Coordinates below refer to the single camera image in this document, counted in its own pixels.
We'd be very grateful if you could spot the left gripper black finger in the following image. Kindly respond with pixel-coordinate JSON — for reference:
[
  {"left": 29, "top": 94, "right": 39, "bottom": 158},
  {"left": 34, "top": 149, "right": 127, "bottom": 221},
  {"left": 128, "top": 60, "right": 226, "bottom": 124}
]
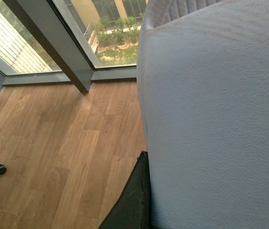
[{"left": 99, "top": 151, "right": 151, "bottom": 229}]

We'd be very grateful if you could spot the dark window frame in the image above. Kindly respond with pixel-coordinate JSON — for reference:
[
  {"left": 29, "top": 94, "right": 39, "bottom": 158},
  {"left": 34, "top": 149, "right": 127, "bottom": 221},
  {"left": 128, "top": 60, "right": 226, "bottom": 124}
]
[{"left": 0, "top": 0, "right": 147, "bottom": 91}]

